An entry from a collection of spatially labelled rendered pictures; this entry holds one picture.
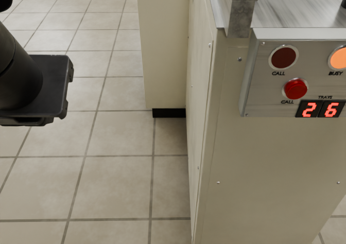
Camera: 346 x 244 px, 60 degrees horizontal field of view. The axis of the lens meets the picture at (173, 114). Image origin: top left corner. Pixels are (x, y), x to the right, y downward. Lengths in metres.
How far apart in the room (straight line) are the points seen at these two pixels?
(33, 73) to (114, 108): 1.30
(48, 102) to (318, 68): 0.35
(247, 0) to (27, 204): 1.13
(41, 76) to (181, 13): 0.90
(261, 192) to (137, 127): 0.87
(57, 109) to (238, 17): 0.23
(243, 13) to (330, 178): 0.46
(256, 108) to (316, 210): 0.42
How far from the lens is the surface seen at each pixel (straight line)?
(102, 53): 2.05
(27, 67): 0.29
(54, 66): 0.32
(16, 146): 1.54
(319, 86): 0.49
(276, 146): 0.60
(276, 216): 0.83
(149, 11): 1.17
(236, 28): 0.40
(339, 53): 0.46
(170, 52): 1.25
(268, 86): 0.46
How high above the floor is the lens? 1.03
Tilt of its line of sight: 42 degrees down
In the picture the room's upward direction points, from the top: straight up
